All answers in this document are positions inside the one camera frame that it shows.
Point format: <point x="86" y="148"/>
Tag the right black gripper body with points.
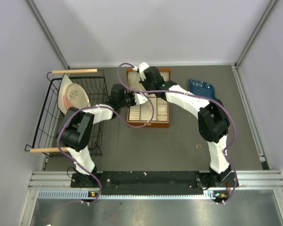
<point x="148" y="87"/>

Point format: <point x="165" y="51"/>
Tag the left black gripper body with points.
<point x="128" y="100"/>

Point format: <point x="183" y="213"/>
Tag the brown jewelry box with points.
<point x="140" y="114"/>

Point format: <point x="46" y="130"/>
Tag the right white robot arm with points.
<point x="213" y="122"/>

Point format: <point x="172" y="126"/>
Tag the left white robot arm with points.
<point x="75" y="132"/>

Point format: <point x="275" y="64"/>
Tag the blue leaf dish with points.
<point x="201" y="88"/>

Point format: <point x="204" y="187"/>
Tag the pink floral round plate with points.
<point x="75" y="96"/>

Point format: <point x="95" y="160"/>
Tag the cream square plate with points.
<point x="61" y="93"/>

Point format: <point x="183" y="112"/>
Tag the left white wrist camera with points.
<point x="140" y="98"/>

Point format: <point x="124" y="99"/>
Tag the black wire basket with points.
<point x="46" y="138"/>

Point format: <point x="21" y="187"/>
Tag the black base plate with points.
<point x="158" y="182"/>

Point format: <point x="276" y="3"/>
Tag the aluminium frame rail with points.
<point x="248" y="180"/>

